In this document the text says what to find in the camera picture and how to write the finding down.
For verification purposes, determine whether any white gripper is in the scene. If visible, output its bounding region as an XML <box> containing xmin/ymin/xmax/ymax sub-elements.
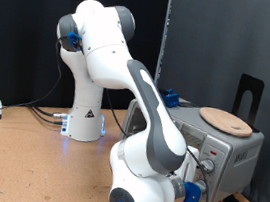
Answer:
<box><xmin>153</xmin><ymin>141</ymin><xmax>202</xmax><ymax>202</ymax></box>

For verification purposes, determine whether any silver oven knob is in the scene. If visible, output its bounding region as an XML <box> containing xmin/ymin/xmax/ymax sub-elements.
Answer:
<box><xmin>194</xmin><ymin>178</ymin><xmax>209</xmax><ymax>193</ymax></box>
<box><xmin>199</xmin><ymin>157</ymin><xmax>217</xmax><ymax>176</ymax></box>

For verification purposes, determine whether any silver toaster oven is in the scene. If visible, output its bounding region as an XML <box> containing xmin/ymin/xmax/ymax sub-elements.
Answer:
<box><xmin>111</xmin><ymin>91</ymin><xmax>269</xmax><ymax>202</ymax></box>

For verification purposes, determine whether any round wooden cutting board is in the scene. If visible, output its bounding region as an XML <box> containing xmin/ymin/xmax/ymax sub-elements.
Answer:
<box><xmin>195</xmin><ymin>105</ymin><xmax>256</xmax><ymax>140</ymax></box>

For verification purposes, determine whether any black metal bookend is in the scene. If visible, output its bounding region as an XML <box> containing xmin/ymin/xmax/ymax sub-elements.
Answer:
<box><xmin>229</xmin><ymin>72</ymin><xmax>268</xmax><ymax>134</ymax></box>

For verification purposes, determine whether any grey fabric backdrop curtain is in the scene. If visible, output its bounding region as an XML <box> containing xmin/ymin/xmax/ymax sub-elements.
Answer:
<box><xmin>142</xmin><ymin>0</ymin><xmax>270</xmax><ymax>202</ymax></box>

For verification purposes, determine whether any silver vertical metal pole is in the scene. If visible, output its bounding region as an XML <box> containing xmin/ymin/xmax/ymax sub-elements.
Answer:
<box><xmin>152</xmin><ymin>0</ymin><xmax>174</xmax><ymax>88</ymax></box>

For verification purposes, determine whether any black fabric backdrop curtain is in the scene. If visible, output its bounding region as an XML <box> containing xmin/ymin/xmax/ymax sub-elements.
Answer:
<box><xmin>0</xmin><ymin>0</ymin><xmax>170</xmax><ymax>128</ymax></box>

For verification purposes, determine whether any black camera cable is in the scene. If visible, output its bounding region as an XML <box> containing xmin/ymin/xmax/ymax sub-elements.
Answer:
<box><xmin>90</xmin><ymin>89</ymin><xmax>224</xmax><ymax>202</ymax></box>

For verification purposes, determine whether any black base cable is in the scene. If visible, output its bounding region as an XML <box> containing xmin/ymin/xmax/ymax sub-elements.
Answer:
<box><xmin>25</xmin><ymin>104</ymin><xmax>67</xmax><ymax>126</ymax></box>
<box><xmin>26</xmin><ymin>101</ymin><xmax>71</xmax><ymax>120</ymax></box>

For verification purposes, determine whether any long black hanging cable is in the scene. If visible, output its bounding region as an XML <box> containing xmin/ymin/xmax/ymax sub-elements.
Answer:
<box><xmin>0</xmin><ymin>30</ymin><xmax>67</xmax><ymax>144</ymax></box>

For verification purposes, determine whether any blue cable clip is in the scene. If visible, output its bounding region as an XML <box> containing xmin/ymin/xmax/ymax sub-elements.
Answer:
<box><xmin>65</xmin><ymin>30</ymin><xmax>85</xmax><ymax>52</ymax></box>

